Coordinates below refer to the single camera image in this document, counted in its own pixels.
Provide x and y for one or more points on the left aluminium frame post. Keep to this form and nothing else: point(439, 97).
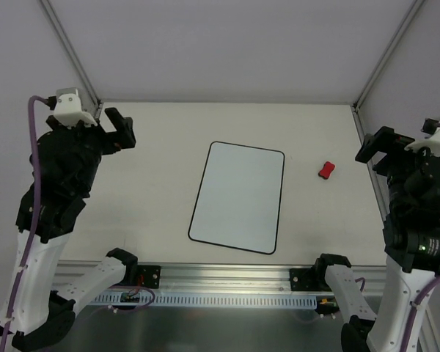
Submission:
point(69, 50)

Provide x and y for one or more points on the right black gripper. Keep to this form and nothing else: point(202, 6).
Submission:
point(380, 147)

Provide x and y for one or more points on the right aluminium frame post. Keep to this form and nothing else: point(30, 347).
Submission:
point(390, 49)

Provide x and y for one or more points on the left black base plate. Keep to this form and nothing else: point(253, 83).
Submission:
point(148, 276)

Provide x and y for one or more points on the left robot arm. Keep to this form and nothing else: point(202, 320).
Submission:
point(65, 161)

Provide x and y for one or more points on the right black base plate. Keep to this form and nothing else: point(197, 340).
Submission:
point(306, 280)

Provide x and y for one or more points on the aluminium frame post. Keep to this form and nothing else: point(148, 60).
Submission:
point(390, 49)
point(69, 50)

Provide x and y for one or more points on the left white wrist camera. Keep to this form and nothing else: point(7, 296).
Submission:
point(72, 107)

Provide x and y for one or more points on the white slotted cable duct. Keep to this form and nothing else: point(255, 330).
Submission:
point(206, 300)

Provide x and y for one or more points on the white whiteboard black rim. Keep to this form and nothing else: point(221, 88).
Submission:
point(239, 198)

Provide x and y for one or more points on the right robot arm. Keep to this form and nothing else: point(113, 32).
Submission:
point(411, 243)

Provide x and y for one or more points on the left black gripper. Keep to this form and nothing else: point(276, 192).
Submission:
point(108, 136)

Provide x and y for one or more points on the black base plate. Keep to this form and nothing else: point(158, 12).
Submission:
point(148, 276)
point(306, 280)

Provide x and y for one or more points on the red whiteboard eraser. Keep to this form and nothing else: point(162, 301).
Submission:
point(326, 170)

